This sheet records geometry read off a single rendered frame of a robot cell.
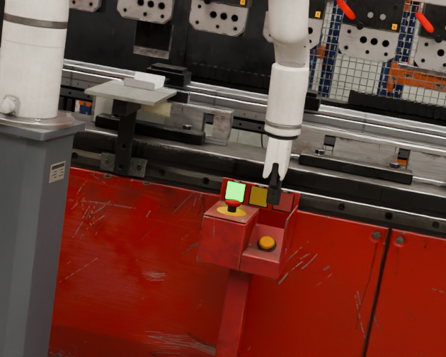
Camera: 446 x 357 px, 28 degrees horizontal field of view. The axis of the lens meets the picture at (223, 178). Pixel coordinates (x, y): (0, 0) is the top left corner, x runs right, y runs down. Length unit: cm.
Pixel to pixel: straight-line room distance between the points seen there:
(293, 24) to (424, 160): 65
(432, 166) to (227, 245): 64
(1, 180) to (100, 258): 78
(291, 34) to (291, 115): 18
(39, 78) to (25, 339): 52
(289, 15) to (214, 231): 53
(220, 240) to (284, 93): 38
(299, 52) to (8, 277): 83
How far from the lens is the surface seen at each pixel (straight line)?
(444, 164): 243
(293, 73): 198
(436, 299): 239
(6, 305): 180
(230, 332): 222
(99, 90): 227
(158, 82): 249
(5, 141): 172
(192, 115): 244
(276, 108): 200
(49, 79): 173
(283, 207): 221
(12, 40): 172
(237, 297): 219
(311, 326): 242
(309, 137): 241
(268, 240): 215
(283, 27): 196
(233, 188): 222
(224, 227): 209
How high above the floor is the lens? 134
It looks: 13 degrees down
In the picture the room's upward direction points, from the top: 9 degrees clockwise
